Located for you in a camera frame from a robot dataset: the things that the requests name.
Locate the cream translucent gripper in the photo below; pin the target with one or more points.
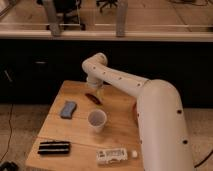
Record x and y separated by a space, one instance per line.
99 93

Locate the red chili pepper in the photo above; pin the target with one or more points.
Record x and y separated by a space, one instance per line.
93 98

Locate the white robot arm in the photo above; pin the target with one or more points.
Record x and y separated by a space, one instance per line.
164 140

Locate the white paper cup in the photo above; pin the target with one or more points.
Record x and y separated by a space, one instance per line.
97 120

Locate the blue sponge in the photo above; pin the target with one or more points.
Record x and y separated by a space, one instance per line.
68 109

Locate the small white cube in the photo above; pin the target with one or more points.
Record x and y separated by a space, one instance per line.
134 154

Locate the black ridged block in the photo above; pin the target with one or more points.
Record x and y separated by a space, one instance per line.
54 147

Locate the black office chair left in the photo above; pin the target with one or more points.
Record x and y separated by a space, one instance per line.
69 9

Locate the black office chair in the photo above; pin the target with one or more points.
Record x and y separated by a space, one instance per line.
69 9
106 2

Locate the black office chair right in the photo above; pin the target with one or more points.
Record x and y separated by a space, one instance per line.
106 2

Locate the black object floor corner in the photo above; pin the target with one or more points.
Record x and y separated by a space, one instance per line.
9 166

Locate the grey metal post left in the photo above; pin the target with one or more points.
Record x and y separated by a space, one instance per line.
52 17

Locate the grey metal post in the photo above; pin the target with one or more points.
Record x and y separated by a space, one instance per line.
52 17
121 17

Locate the grey metal post right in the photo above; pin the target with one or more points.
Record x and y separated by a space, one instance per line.
121 17

